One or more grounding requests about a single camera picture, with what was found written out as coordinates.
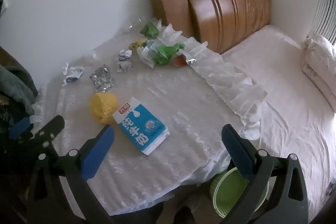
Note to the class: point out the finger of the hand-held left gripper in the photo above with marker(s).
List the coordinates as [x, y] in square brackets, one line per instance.
[51, 125]
[19, 127]

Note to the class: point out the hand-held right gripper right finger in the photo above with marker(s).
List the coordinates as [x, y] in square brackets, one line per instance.
[239, 153]

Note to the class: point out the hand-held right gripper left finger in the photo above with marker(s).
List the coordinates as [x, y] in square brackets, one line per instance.
[98, 153]

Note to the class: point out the green perforated plastic basket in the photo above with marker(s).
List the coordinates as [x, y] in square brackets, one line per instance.
[228, 187]

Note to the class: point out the blue and white milk carton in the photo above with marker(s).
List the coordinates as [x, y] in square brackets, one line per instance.
[141, 127]

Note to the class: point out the dark grey cloth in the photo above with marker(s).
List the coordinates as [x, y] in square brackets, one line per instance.
[15, 82]

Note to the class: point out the yellow foam fruit net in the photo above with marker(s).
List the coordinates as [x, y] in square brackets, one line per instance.
[102, 106]

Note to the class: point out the crumpled white and blue paper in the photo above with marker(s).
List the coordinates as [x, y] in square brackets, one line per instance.
[73, 74]

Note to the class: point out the crumpled silver foil wrapper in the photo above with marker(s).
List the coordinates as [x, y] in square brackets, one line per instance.
[101, 77]

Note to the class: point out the bed with white sheet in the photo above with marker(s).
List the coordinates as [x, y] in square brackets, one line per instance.
[283, 98]

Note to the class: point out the white lace tablecloth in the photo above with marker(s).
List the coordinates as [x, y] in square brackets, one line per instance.
[170, 98]

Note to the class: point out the small crumpled paper ball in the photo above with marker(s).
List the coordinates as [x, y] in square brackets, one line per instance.
[125, 54]
[124, 65]

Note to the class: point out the red and silver wrapper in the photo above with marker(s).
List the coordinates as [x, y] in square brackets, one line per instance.
[179, 60]

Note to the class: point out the white printed plastic wrapper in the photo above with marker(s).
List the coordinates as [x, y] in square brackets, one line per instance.
[145, 53]

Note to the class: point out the crumpled yellow wrapper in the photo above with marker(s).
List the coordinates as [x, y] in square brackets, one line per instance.
[137, 44]

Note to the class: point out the large green plastic wrapper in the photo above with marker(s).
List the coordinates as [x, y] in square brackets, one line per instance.
[164, 53]

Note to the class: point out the clear cellophane scrap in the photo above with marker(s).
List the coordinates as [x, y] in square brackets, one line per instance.
[134, 24]

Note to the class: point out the crumpled green wrapper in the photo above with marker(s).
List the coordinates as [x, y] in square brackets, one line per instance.
[148, 29]

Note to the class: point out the wooden headboard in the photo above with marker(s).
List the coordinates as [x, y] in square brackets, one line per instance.
[228, 8]

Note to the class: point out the wooden panel with round sticker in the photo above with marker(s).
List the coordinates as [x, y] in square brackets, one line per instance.
[168, 6]

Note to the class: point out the white slatted window blind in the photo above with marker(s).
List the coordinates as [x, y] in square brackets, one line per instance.
[324, 8]

